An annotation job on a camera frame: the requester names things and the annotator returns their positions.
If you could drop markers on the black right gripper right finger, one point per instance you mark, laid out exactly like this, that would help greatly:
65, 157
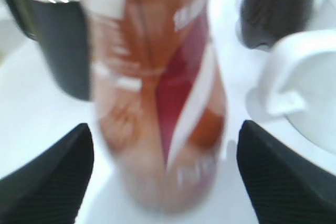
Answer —
283, 186

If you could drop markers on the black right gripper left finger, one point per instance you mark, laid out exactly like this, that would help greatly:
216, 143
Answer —
51, 187

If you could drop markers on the brown juice bottle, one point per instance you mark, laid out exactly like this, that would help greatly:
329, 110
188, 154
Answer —
160, 102

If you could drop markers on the white ceramic mug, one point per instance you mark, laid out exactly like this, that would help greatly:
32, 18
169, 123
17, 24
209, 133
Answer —
297, 83

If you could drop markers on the black mug front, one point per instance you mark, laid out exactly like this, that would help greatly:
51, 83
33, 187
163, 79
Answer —
59, 27

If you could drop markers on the cola bottle red label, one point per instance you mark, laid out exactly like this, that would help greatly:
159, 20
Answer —
264, 22

